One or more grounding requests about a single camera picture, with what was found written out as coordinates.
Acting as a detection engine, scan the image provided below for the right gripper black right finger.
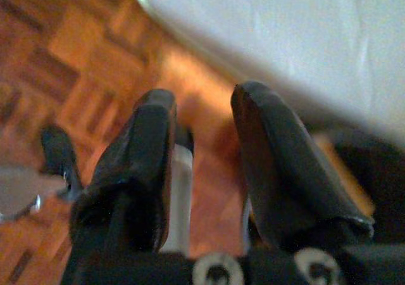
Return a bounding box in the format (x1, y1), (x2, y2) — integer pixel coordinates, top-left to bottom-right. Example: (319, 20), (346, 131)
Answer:
(230, 80), (376, 253)

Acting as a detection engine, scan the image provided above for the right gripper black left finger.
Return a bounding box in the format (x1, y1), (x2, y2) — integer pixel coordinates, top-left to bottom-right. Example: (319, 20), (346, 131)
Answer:
(70, 88), (178, 258)

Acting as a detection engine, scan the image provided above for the pale quilted mattress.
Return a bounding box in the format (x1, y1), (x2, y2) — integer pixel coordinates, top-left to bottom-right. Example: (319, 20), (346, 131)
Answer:
(126, 0), (405, 146)

